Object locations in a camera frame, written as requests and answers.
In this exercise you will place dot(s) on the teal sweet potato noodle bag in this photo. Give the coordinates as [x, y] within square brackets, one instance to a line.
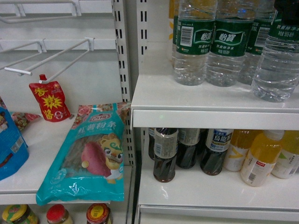
[89, 165]

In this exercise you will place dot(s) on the dark tea bottle front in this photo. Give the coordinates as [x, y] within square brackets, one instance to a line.
[165, 152]

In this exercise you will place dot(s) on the red sauce pouch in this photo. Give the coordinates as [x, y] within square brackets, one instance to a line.
[51, 100]

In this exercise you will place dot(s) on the oolong tea bottle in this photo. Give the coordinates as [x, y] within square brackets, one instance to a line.
[216, 146]

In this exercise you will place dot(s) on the white left display shelf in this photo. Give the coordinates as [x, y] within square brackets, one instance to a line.
[44, 140]

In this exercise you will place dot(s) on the red lid jar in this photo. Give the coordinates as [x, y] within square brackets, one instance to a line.
[58, 214]

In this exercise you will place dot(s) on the blue snack bag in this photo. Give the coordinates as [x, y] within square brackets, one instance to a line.
[13, 148]

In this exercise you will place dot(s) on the yellow vitamin drink bottle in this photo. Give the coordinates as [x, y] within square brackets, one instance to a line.
[262, 157]
[240, 144]
[288, 160]

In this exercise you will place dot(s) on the yellow lid sauce jar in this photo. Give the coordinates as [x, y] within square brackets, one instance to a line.
[19, 214]

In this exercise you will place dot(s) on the water bottle barcode label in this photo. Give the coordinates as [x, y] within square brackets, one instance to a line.
[195, 28]

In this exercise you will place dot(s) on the dark tea bottle middle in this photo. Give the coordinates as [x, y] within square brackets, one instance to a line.
[188, 139]

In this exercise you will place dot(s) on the white wire display hook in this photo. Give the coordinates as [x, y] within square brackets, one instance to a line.
[28, 71]

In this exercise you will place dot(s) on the white bottom shelf board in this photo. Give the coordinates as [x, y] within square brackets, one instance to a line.
[226, 195]

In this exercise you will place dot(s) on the white slotted upright post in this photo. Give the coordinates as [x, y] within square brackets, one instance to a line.
[120, 23]

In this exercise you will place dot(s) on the dark red sauce jar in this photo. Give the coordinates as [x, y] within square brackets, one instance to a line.
[98, 213]

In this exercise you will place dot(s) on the dark tea bottle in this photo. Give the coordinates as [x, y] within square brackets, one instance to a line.
[165, 152]
[188, 139]

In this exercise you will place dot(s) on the upper white wire hook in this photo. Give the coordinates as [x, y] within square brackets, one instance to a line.
[21, 11]

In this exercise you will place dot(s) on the white water shelf board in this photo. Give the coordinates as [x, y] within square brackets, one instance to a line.
[159, 101]

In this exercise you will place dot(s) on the water bottle green label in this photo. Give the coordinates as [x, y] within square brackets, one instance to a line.
[234, 19]

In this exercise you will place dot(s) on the small patterned packet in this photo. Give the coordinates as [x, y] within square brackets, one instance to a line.
[23, 119]

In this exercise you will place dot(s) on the clear water bottle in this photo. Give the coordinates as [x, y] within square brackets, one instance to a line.
[277, 73]

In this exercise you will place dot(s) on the rear water bottle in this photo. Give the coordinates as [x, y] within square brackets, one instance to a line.
[259, 32]

